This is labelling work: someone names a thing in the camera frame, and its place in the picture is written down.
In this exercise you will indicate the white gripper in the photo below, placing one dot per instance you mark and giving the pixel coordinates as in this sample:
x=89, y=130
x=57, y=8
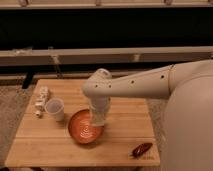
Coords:
x=99, y=106

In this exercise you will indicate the white sponge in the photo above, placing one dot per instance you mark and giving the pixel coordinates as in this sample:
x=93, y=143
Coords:
x=98, y=120

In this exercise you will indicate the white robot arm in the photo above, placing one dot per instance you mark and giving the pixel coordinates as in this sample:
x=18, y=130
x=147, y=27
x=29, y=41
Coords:
x=187, y=138

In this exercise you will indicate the orange ceramic bowl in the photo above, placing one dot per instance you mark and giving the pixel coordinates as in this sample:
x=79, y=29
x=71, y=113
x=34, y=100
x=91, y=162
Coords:
x=80, y=128

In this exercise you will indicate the translucent plastic cup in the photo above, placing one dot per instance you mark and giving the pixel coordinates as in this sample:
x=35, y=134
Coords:
x=55, y=108

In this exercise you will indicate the dark red chili pepper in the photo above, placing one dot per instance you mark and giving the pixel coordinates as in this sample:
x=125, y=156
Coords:
x=141, y=149

